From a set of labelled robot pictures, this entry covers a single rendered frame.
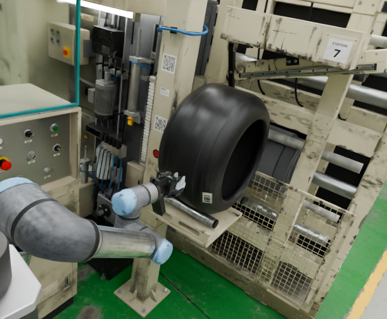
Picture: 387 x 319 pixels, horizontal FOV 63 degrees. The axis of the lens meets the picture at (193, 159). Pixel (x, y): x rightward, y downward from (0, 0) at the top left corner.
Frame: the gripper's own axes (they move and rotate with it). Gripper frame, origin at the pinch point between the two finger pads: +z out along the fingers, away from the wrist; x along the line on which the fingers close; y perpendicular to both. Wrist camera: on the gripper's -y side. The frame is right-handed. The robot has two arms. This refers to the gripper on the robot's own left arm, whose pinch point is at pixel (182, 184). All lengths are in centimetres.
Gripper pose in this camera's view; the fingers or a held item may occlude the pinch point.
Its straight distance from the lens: 127.8
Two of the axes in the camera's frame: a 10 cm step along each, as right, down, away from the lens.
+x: -8.1, -3.8, 4.5
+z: 5.4, -1.6, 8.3
